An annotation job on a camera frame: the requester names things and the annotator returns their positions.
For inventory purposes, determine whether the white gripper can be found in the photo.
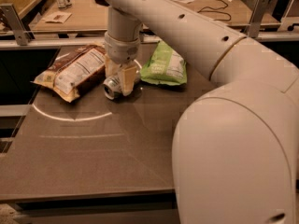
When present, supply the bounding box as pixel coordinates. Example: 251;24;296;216
105;33;140;96

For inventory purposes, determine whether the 7up soda can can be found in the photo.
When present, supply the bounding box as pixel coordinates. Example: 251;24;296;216
103;74;131;100

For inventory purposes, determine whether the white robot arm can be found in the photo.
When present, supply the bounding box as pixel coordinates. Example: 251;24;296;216
106;0;299;224

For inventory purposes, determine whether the green snack bag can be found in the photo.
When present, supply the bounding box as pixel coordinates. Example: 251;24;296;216
140;41;187;86

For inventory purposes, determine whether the brown snack bag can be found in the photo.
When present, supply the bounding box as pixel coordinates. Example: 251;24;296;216
34;45;106;103

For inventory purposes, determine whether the black computer mouse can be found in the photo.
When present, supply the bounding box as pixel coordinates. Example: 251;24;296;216
94;0;109;7

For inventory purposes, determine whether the small paper packet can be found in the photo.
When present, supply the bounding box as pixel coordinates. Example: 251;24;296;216
43;11;71;23

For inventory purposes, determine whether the wooden back desk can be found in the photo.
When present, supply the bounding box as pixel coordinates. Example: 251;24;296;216
29;0;281;35

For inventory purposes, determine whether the black cable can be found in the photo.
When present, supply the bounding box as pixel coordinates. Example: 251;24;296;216
167;0;232;22

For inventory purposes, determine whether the left metal bracket post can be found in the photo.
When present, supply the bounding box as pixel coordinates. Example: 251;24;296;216
0;3;31;46

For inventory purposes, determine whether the metal bracket post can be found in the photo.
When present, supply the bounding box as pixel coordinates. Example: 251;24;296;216
0;3;31;46
244;0;269;38

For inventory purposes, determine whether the right metal bracket post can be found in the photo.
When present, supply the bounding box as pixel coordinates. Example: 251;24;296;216
244;0;269;38

